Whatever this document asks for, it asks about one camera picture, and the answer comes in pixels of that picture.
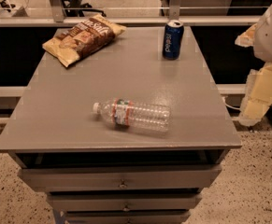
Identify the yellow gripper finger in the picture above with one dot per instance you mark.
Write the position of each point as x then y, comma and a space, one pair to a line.
246, 39
258, 96

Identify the middle grey drawer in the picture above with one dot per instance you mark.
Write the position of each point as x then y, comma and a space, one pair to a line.
125, 202

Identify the blue pepsi can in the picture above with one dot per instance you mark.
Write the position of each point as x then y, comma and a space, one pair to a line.
173, 35

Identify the grey drawer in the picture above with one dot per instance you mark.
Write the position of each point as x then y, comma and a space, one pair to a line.
136, 217
120, 178
125, 202

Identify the clear plastic water bottle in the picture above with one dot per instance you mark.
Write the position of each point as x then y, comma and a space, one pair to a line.
127, 113

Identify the top grey drawer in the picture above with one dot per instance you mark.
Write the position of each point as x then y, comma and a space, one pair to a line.
120, 178

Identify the bottom grey drawer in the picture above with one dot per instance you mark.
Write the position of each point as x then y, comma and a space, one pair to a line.
136, 217

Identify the grey drawer cabinet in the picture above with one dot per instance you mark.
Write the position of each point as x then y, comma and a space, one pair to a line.
124, 136

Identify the brown chip bag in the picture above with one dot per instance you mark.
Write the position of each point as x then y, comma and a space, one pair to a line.
83, 39

